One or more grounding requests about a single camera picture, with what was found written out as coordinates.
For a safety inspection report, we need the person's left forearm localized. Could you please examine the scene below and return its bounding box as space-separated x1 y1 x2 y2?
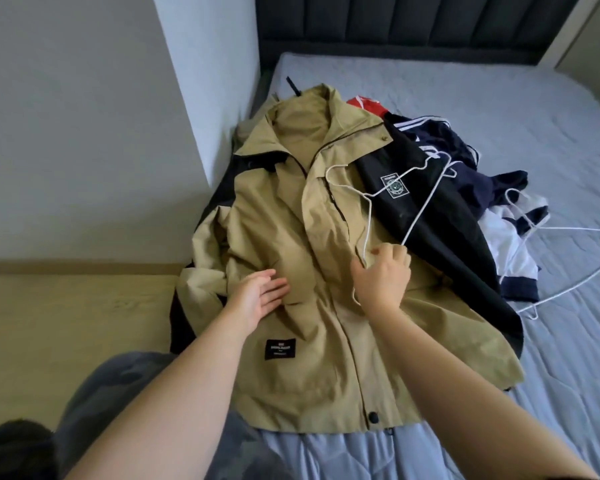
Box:
65 315 251 480

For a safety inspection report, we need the grey quilted bed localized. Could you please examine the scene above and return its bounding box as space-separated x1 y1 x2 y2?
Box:
250 51 600 480

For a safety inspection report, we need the tan and black jacket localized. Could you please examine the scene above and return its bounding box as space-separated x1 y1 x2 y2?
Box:
168 83 526 436

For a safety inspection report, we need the white and navy garment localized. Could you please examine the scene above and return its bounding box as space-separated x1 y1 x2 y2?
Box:
478 189 551 304

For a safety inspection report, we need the red and navy sports jacket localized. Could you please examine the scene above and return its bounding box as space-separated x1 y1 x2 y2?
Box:
345 95 531 221

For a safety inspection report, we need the dark grey upholstered headboard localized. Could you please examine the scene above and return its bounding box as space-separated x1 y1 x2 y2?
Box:
255 0 586 68

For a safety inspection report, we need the person's right forearm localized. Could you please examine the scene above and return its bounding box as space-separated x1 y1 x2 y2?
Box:
365 305 600 480

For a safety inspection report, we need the person's left hand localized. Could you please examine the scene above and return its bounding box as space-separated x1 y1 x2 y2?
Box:
223 269 291 333

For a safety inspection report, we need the white wire hanger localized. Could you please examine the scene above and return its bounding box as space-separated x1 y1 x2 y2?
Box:
502 187 600 256
515 249 600 322
325 147 459 306

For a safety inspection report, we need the person's right hand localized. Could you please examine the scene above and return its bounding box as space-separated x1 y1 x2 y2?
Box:
350 243 413 316

